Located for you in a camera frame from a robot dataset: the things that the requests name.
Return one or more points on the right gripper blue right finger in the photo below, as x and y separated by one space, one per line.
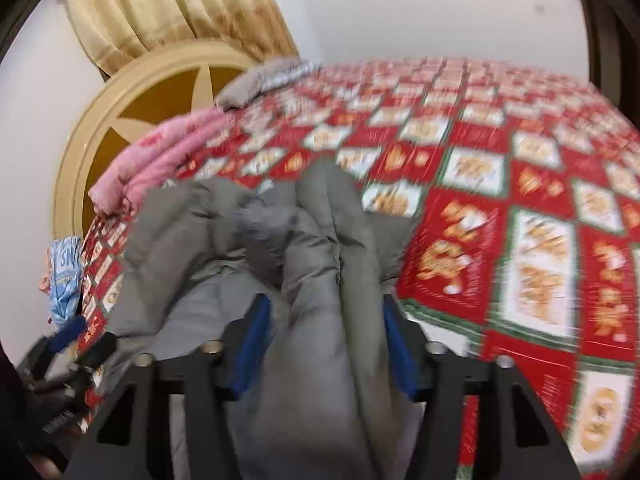
406 344

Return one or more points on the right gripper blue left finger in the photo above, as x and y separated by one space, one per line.
245 342

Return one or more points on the grey puffer jacket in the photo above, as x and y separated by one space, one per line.
324 405

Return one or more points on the blue printed cloth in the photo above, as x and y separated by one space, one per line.
62 280

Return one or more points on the pink folded blanket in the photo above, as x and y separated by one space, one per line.
154 158

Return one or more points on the red patterned bed quilt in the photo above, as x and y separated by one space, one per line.
527 190

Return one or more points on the grey striped pillow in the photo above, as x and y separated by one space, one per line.
272 74

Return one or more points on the cream round headboard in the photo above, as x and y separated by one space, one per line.
167 82

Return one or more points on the beige curtain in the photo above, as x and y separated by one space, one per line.
115 32

